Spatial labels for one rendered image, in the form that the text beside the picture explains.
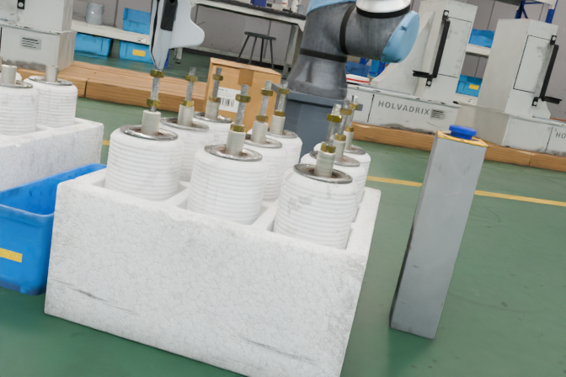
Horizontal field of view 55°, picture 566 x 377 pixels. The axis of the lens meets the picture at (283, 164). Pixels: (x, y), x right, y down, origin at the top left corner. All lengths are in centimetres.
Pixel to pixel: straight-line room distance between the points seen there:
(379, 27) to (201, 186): 66
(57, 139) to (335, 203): 54
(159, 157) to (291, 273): 22
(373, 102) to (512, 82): 87
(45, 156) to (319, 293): 55
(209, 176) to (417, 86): 259
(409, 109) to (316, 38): 178
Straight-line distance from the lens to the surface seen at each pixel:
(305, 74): 129
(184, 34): 71
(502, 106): 342
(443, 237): 86
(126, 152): 71
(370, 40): 123
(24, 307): 82
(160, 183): 71
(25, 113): 98
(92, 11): 545
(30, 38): 273
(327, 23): 128
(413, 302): 89
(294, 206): 65
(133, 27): 534
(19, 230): 82
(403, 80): 316
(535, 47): 345
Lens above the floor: 40
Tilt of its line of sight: 12 degrees down
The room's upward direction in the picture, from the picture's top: 11 degrees clockwise
